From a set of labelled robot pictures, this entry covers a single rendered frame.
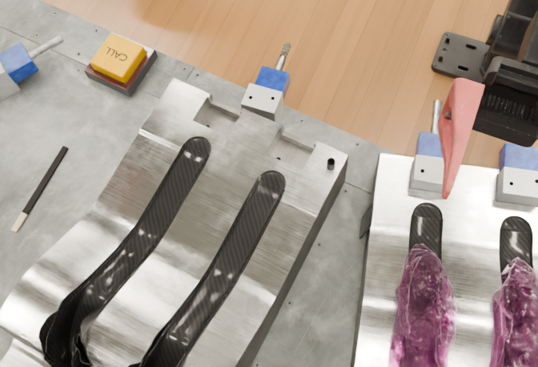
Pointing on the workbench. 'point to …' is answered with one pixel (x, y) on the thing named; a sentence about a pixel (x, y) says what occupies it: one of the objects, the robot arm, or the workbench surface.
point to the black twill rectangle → (367, 220)
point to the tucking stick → (39, 189)
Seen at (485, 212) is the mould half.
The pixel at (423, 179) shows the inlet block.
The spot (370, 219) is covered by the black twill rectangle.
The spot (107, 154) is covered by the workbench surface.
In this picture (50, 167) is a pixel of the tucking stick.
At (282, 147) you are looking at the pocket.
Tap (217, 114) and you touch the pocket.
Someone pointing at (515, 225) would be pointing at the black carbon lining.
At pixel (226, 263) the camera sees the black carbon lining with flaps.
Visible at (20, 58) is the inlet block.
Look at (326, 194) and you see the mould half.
